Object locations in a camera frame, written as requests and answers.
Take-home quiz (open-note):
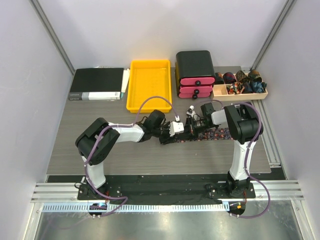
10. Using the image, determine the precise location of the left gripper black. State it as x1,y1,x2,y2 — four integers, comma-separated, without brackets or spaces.
152,121,177,145

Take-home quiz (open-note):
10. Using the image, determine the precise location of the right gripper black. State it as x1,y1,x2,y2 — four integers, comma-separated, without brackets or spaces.
177,116,212,141

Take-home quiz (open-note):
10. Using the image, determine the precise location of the dark patterned necktie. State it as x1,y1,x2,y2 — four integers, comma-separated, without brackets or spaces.
174,127,233,143

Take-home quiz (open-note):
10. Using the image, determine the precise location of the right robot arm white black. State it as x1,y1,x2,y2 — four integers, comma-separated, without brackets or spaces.
186,102,264,198

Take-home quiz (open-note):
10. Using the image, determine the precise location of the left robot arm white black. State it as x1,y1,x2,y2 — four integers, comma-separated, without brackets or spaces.
75,110,193,200

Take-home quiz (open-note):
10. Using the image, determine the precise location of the wooden compartment box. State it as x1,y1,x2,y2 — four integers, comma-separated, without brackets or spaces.
212,70,268,101

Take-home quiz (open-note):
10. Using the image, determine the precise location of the black pink drawer unit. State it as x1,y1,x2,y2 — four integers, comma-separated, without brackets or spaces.
175,50,216,100

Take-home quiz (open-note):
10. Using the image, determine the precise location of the rolled floral tie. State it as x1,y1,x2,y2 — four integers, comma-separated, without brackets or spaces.
226,82,241,95

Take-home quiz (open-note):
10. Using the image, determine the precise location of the yellow plastic tray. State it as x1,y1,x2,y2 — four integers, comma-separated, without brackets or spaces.
126,59,172,113

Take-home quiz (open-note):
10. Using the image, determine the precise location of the rolled red patterned tie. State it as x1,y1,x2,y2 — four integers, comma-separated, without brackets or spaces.
223,72,237,84

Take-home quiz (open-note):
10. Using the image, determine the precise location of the rolled navy tie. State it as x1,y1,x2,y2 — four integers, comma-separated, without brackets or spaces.
240,81,253,94

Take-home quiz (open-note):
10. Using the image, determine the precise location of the rolled brown patterned tie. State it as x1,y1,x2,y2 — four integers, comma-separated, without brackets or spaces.
235,70,250,84

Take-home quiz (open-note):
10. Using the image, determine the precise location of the white teal pen box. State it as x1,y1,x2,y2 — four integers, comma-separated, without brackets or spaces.
120,68,130,99

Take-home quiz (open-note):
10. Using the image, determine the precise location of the rolled blue tie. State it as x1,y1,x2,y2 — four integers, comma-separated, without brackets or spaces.
250,81,267,94

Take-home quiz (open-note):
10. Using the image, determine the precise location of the rolled orange dark tie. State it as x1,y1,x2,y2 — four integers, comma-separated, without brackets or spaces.
248,70,262,82

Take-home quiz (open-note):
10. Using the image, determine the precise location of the black binder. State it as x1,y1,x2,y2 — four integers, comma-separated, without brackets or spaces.
68,67,125,101

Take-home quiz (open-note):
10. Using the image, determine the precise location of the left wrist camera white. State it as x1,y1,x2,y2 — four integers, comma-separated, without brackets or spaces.
169,115,184,137

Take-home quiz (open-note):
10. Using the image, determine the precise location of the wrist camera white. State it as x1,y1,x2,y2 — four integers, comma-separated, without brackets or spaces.
169,115,184,137
186,105,198,121

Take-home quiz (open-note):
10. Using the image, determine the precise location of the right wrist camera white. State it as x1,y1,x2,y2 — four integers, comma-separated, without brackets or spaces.
186,105,198,121

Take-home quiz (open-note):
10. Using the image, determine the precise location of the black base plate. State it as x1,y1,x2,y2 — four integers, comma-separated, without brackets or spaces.
74,174,256,206

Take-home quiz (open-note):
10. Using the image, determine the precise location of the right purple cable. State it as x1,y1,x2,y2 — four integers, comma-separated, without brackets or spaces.
193,99,271,220

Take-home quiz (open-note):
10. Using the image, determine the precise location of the purple cable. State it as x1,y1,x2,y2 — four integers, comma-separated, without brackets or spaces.
193,99,271,220
83,95,180,217

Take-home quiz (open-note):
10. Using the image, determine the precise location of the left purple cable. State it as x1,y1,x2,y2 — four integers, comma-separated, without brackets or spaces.
83,95,180,217

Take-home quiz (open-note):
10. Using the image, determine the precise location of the white slotted cable duct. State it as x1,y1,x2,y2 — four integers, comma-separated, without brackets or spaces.
42,202,230,213

